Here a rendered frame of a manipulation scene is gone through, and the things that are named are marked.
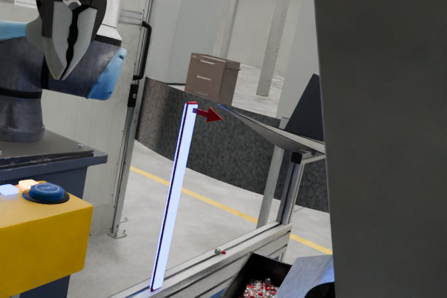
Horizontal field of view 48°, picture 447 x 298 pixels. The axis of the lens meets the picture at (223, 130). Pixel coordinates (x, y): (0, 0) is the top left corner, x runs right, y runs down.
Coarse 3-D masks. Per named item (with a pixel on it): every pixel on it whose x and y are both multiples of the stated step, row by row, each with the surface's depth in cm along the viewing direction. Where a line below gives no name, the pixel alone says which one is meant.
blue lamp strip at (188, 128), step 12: (192, 108) 80; (192, 120) 81; (180, 156) 81; (180, 168) 82; (180, 180) 82; (168, 216) 82; (168, 228) 83; (168, 240) 84; (156, 276) 84; (156, 288) 86
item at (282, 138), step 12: (228, 108) 65; (252, 120) 65; (264, 132) 79; (276, 132) 63; (288, 132) 68; (276, 144) 84; (288, 144) 81; (300, 144) 63; (312, 144) 64; (324, 144) 67
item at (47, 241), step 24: (24, 192) 61; (0, 216) 54; (24, 216) 55; (48, 216) 56; (72, 216) 59; (0, 240) 52; (24, 240) 54; (48, 240) 57; (72, 240) 60; (0, 264) 52; (24, 264) 55; (48, 264) 58; (72, 264) 62; (0, 288) 53; (24, 288) 56
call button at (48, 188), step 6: (36, 186) 61; (42, 186) 62; (48, 186) 62; (54, 186) 62; (60, 186) 63; (30, 192) 60; (36, 192) 60; (42, 192) 60; (48, 192) 60; (54, 192) 61; (60, 192) 61; (36, 198) 60; (42, 198) 60; (48, 198) 60; (54, 198) 60; (60, 198) 61
